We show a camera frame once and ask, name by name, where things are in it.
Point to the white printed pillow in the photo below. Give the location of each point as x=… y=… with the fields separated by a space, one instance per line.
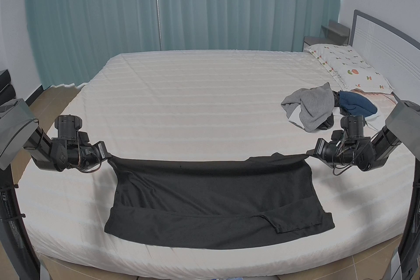
x=354 y=68

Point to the black T-shirt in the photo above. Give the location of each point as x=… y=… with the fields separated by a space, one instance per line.
x=213 y=193

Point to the grey garment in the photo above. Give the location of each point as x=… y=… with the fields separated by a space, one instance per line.
x=315 y=106

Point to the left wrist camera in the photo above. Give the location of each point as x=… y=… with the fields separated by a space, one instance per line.
x=84 y=138

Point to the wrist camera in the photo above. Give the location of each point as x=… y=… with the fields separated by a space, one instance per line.
x=337 y=135
x=84 y=138

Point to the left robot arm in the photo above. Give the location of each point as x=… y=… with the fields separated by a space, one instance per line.
x=19 y=127

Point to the bed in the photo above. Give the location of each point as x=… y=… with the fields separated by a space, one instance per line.
x=197 y=91

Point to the grey bedside table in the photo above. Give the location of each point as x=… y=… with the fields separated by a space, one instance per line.
x=334 y=29

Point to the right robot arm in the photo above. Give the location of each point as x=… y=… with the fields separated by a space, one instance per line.
x=403 y=127

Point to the black chest of drawers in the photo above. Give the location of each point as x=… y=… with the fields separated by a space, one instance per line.
x=6 y=85

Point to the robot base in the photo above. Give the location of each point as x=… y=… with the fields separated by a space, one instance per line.
x=226 y=279

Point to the white garment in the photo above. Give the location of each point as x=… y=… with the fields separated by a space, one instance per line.
x=372 y=119
x=296 y=118

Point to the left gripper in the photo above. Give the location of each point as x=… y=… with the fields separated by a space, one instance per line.
x=90 y=155

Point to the black garment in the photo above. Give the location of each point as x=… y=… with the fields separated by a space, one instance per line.
x=328 y=124

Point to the pale pink pillow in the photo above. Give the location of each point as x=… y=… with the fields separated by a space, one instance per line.
x=377 y=92

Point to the dark blue garment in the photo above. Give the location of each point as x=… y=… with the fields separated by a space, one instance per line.
x=357 y=103

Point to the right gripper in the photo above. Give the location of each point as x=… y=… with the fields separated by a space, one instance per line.
x=334 y=152

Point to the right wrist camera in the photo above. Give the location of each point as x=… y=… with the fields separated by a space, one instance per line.
x=337 y=135

